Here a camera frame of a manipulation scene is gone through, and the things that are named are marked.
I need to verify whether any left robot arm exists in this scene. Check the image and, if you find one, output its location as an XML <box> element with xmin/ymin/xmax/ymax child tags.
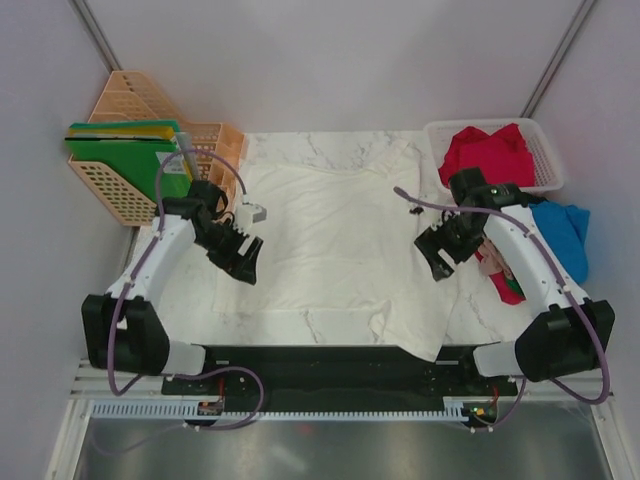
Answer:
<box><xmin>81</xmin><ymin>181</ymin><xmax>267</xmax><ymax>393</ymax></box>

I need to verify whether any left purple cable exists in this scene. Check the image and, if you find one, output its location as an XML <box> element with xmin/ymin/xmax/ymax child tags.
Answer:
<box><xmin>92</xmin><ymin>148</ymin><xmax>266</xmax><ymax>456</ymax></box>

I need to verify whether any red t shirt on table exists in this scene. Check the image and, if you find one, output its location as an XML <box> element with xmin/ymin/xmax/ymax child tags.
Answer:
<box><xmin>475</xmin><ymin>252</ymin><xmax>525</xmax><ymax>305</ymax></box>

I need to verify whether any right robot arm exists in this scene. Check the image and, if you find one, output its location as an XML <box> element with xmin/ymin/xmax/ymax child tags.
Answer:
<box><xmin>414</xmin><ymin>168</ymin><xmax>615</xmax><ymax>394</ymax></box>

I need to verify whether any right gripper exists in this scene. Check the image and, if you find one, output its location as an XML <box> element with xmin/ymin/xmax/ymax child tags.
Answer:
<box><xmin>414</xmin><ymin>208</ymin><xmax>485</xmax><ymax>281</ymax></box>

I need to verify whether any white t shirt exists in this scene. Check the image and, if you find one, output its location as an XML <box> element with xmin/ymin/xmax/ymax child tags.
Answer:
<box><xmin>211</xmin><ymin>140</ymin><xmax>506</xmax><ymax>362</ymax></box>

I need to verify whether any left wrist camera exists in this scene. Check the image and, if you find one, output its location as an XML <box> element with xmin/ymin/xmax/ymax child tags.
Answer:
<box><xmin>234</xmin><ymin>202</ymin><xmax>267</xmax><ymax>232</ymax></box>

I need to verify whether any white slotted cable duct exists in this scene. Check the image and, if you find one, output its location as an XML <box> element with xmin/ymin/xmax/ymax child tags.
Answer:
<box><xmin>90</xmin><ymin>398</ymin><xmax>484</xmax><ymax>422</ymax></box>

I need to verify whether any blue t shirt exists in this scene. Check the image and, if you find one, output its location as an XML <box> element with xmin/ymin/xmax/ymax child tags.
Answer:
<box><xmin>530</xmin><ymin>200</ymin><xmax>590</xmax><ymax>284</ymax></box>

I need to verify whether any white plastic basket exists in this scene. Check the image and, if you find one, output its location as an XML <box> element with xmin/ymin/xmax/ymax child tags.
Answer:
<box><xmin>421</xmin><ymin>118</ymin><xmax>564</xmax><ymax>195</ymax></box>

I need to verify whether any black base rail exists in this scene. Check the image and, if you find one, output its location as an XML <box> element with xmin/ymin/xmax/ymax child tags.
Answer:
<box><xmin>161</xmin><ymin>346</ymin><xmax>517</xmax><ymax>411</ymax></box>

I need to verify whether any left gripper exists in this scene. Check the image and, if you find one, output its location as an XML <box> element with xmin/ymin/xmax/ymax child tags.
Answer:
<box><xmin>193</xmin><ymin>218</ymin><xmax>263</xmax><ymax>285</ymax></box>

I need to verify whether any peach plastic file organizer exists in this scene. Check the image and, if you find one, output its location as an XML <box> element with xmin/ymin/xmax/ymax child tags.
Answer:
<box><xmin>64</xmin><ymin>71</ymin><xmax>246</xmax><ymax>226</ymax></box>

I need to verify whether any red t shirt in basket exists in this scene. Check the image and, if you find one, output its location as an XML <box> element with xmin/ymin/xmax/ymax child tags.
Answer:
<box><xmin>438</xmin><ymin>123</ymin><xmax>535</xmax><ymax>187</ymax></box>

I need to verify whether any green file folder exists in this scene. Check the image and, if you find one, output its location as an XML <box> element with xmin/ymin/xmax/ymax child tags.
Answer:
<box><xmin>65</xmin><ymin>120</ymin><xmax>194</xmax><ymax>201</ymax></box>

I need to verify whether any beige pink t shirt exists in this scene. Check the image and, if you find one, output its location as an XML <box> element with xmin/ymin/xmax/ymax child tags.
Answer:
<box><xmin>477</xmin><ymin>237</ymin><xmax>512</xmax><ymax>277</ymax></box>

